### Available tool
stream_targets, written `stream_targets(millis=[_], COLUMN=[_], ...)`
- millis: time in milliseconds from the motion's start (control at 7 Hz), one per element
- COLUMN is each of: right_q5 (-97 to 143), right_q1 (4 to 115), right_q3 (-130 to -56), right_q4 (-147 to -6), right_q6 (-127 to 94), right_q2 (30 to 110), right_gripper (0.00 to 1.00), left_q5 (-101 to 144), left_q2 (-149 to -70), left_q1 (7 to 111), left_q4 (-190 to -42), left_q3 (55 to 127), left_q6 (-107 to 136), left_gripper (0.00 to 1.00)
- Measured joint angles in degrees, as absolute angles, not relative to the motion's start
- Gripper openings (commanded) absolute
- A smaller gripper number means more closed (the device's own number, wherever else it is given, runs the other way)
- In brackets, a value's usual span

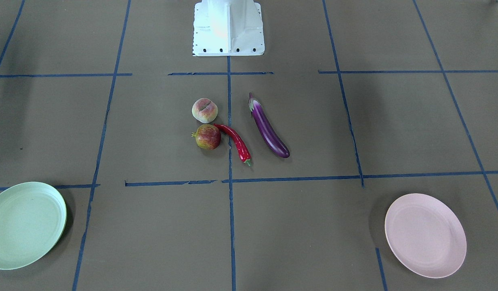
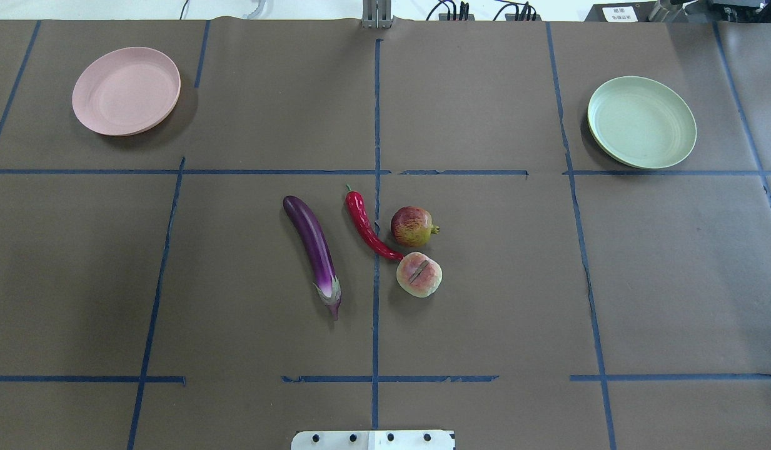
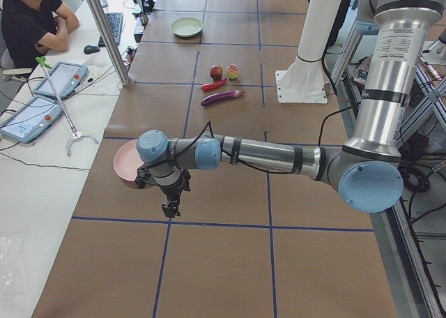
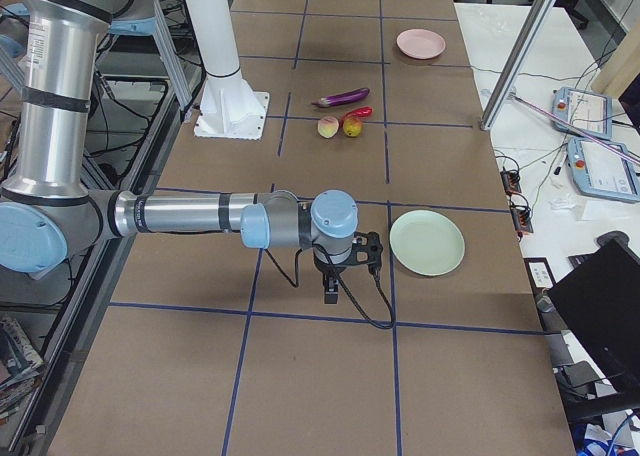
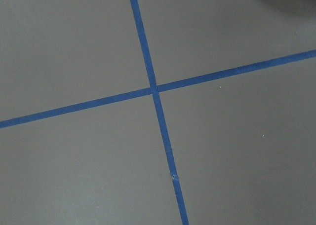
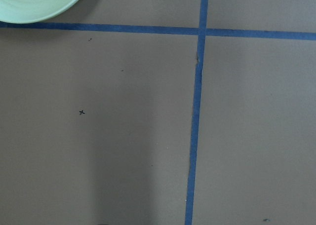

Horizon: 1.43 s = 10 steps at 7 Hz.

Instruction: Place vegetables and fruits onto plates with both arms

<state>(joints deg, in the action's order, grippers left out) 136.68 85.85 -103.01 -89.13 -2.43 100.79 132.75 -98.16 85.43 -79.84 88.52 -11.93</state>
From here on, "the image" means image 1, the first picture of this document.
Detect purple eggplant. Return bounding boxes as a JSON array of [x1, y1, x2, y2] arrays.
[[248, 93, 290, 158]]

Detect peach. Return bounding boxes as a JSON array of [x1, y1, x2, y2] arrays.
[[191, 98, 218, 124]]

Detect pink plate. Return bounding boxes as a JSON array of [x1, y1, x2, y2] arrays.
[[384, 193, 467, 279]]

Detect red apple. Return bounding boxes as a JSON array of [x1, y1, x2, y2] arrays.
[[191, 124, 221, 150]]

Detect green plate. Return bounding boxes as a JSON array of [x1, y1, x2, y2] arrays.
[[0, 181, 67, 270]]

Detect white camera stand pedestal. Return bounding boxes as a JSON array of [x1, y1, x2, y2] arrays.
[[192, 0, 265, 57]]

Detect red chili pepper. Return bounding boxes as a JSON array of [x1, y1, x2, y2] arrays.
[[213, 123, 252, 167]]

